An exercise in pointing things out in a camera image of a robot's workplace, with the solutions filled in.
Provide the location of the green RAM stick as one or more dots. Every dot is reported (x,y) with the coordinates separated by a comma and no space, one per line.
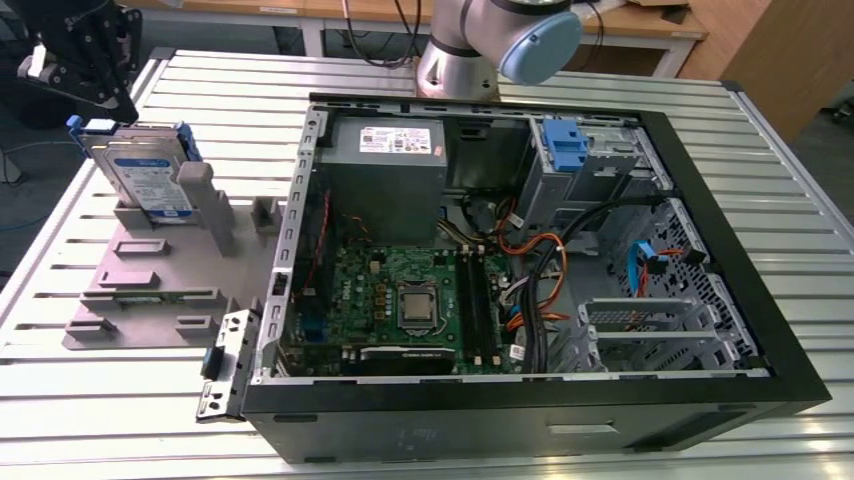
(142,299)

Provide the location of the green motherboard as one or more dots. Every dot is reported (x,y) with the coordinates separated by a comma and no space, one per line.
(363,270)

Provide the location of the metal disk bay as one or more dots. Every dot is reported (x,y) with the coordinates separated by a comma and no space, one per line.
(656,337)

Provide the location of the black office chair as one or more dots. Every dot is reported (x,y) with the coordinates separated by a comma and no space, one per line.
(33,105)

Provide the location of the blue plastic drive latch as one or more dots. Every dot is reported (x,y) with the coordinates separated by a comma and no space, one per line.
(563,145)

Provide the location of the black graphics card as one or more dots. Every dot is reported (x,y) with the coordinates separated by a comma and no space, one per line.
(407,357)

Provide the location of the metal optical drive cage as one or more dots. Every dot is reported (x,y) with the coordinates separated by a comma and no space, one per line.
(600,185)

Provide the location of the grey power supply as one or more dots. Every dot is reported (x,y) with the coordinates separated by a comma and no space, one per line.
(380,195)

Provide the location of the grey parts rack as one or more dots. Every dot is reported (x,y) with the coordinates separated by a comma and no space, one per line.
(173,260)

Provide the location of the wooden cabinet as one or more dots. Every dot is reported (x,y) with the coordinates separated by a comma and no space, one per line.
(767,50)

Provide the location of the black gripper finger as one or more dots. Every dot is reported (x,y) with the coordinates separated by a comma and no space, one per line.
(130,40)
(86,85)

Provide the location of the wooden desk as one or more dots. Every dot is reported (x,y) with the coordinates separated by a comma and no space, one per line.
(653,27)

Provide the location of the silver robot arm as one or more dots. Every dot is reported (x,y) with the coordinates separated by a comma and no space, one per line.
(453,60)

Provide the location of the CPU socket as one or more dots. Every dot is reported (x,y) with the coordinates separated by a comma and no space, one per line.
(419,285)

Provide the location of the metal expansion slot bracket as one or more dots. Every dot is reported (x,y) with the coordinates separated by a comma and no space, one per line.
(233,360)

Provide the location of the black RAM slot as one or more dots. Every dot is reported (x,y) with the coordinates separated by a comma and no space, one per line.
(487,305)
(468,305)

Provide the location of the silver CPU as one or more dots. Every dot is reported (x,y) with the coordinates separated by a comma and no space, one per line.
(416,306)

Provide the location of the black PC case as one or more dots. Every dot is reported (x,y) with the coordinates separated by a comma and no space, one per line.
(467,425)

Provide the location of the hard disk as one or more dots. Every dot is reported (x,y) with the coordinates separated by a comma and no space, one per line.
(142,185)

